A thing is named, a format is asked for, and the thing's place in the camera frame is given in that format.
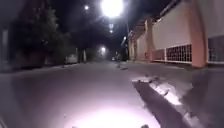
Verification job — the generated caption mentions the grey pavement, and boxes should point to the grey pavement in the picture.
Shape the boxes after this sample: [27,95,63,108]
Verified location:
[124,60,224,128]

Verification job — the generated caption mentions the street lamp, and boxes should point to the street lamp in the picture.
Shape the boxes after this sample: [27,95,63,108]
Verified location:
[100,0,124,18]

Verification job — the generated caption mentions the dark trees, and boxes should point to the dark trees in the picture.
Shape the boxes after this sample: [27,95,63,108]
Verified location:
[12,6,78,68]

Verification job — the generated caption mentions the pale parked car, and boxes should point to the pale parked car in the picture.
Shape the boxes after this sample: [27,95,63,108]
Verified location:
[64,54,79,65]

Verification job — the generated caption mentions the grey asphalt road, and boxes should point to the grey asphalt road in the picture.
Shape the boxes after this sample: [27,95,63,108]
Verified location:
[0,60,184,128]

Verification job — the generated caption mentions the pale wall with orange pillars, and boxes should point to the pale wall with orange pillars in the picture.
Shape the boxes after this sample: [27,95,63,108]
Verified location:
[127,0,224,69]

